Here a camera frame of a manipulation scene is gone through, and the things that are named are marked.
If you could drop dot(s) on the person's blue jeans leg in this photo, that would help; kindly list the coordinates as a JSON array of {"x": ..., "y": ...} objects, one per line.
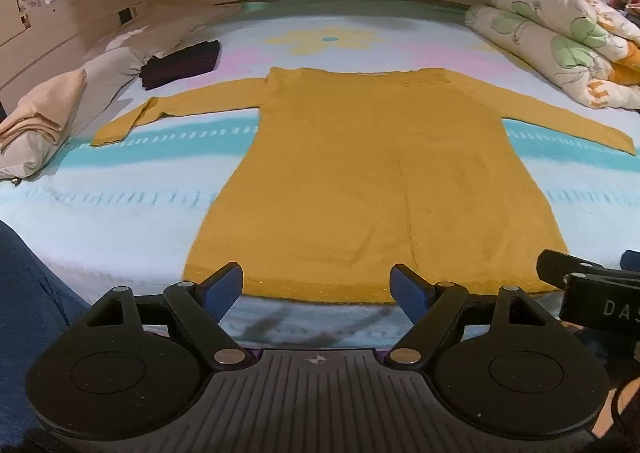
[{"x": 30, "y": 313}]

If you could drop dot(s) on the dark purple folded cloth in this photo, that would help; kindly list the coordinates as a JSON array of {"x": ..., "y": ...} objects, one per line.
[{"x": 182, "y": 63}]

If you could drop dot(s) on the floral rolled comforter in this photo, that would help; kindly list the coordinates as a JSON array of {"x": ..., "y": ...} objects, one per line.
[{"x": 550, "y": 28}]

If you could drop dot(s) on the grey pillow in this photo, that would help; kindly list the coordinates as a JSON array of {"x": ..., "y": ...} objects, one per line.
[{"x": 100, "y": 78}]

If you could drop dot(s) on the floral bed sheet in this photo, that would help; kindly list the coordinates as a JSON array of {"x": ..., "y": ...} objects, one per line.
[{"x": 125, "y": 213}]

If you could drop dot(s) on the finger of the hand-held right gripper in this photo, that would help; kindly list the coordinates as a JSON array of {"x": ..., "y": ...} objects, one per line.
[{"x": 565, "y": 264}]

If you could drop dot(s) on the mustard yellow sweater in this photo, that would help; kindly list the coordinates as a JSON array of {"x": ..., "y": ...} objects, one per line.
[{"x": 350, "y": 158}]

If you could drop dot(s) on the folded peach towel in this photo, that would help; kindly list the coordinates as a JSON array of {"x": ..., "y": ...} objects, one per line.
[{"x": 45, "y": 108}]

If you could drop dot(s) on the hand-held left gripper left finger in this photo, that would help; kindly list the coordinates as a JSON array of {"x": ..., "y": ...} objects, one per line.
[{"x": 224, "y": 289}]

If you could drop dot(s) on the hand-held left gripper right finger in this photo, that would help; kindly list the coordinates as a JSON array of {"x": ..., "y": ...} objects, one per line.
[{"x": 407, "y": 290}]

